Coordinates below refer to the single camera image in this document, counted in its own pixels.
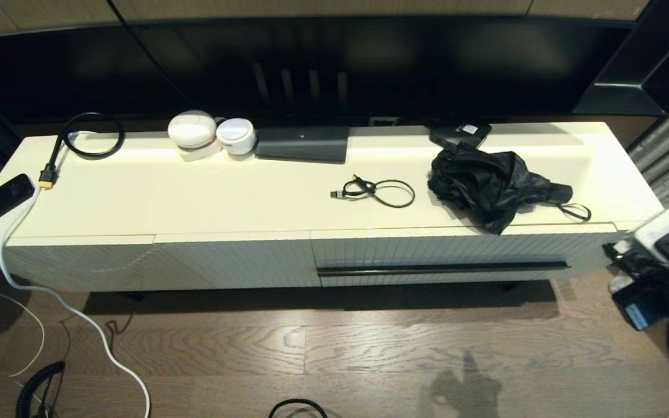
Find black HDMI cable yellow plug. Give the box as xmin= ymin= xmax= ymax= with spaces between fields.
xmin=37 ymin=112 xmax=125 ymax=190

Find thin white cable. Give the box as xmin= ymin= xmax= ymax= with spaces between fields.
xmin=0 ymin=273 xmax=46 ymax=407

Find small black box white label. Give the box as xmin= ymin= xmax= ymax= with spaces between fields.
xmin=429 ymin=122 xmax=493 ymax=149

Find black coiled cable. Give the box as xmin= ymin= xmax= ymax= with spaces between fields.
xmin=15 ymin=361 xmax=66 ymax=418

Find white TV cabinet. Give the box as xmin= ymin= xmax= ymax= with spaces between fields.
xmin=0 ymin=121 xmax=666 ymax=294

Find large white round device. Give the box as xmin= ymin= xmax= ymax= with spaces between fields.
xmin=167 ymin=110 xmax=218 ymax=152

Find black cable loop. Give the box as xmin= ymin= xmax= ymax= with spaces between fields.
xmin=268 ymin=398 xmax=328 ymax=418

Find short black USB cable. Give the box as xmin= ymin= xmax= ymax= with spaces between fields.
xmin=330 ymin=174 xmax=416 ymax=209

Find black umbrella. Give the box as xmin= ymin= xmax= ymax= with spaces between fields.
xmin=427 ymin=141 xmax=592 ymax=235

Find black wall shelf unit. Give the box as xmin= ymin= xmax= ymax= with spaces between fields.
xmin=573 ymin=0 xmax=669 ymax=117

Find small white round device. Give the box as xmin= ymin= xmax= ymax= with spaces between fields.
xmin=215 ymin=118 xmax=257 ymax=156

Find black television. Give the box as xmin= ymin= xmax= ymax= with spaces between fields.
xmin=0 ymin=16 xmax=643 ymax=125

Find white fluted drawer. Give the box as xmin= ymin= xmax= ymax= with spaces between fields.
xmin=310 ymin=225 xmax=620 ymax=289

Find black flat set-top box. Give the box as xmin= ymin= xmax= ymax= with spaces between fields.
xmin=254 ymin=125 xmax=350 ymax=165

